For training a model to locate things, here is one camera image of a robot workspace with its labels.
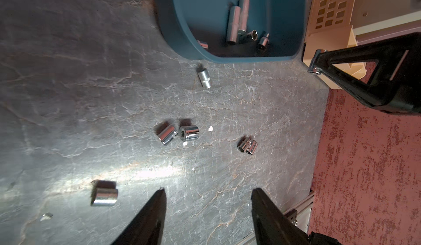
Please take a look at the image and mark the beige plastic file organizer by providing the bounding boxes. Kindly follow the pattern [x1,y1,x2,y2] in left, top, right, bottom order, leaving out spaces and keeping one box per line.
[301,0,421,90]

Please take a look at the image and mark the large chrome socket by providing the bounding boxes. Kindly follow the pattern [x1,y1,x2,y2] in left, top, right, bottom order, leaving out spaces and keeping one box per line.
[179,125,200,141]
[157,123,178,146]

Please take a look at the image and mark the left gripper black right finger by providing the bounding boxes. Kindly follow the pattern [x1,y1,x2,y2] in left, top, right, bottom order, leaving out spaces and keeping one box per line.
[250,188,341,245]

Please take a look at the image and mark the long chrome socket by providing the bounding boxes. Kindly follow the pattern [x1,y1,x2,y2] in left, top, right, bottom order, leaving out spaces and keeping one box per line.
[226,6,241,45]
[238,0,250,35]

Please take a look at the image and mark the teal plastic storage box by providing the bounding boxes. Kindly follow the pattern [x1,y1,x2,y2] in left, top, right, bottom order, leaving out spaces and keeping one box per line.
[155,0,306,64]

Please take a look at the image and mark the small chrome socket pair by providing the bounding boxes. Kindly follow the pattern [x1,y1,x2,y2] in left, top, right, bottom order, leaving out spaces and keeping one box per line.
[237,138,258,155]

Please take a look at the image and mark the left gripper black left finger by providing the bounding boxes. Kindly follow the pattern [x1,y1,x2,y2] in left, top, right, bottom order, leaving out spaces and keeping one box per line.
[112,188,167,245]

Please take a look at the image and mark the chrome socket box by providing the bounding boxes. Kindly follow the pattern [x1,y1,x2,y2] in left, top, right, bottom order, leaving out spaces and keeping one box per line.
[197,41,209,49]

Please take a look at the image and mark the hex chrome socket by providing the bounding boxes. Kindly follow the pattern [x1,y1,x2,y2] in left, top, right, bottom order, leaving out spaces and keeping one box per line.
[244,30,258,42]

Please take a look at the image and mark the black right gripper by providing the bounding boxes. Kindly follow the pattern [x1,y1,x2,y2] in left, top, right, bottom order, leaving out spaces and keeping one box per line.
[308,32,421,115]

